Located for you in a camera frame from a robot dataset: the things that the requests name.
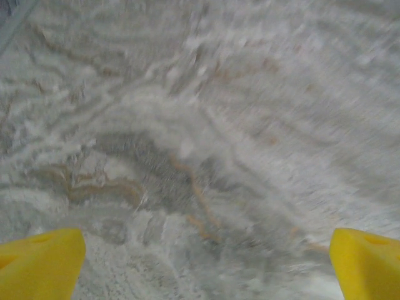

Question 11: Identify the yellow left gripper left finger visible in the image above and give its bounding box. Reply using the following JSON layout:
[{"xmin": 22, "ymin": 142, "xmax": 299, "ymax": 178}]
[{"xmin": 0, "ymin": 227, "xmax": 87, "ymax": 300}]

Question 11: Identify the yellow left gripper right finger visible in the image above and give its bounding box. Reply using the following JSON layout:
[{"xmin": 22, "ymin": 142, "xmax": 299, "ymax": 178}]
[{"xmin": 329, "ymin": 227, "xmax": 400, "ymax": 300}]

